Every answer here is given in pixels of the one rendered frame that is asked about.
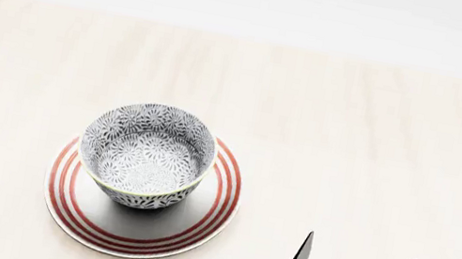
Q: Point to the floral patterned black white bowl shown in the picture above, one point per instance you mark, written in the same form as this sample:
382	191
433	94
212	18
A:
145	157

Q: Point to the white plate with red rings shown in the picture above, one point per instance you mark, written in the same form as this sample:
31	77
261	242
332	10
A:
137	227

